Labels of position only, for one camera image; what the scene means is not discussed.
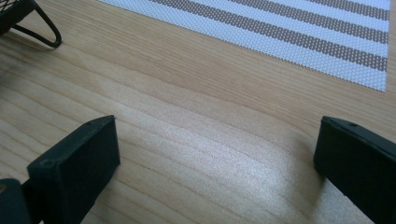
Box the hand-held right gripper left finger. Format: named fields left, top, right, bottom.
left=21, top=115, right=121, bottom=224

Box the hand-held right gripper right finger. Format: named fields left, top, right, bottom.
left=313, top=116, right=396, bottom=224

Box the striped white and brown placemat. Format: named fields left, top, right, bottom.
left=98, top=0, right=391, bottom=93

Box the black wire mesh basket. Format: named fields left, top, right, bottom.
left=0, top=0, right=63, bottom=49

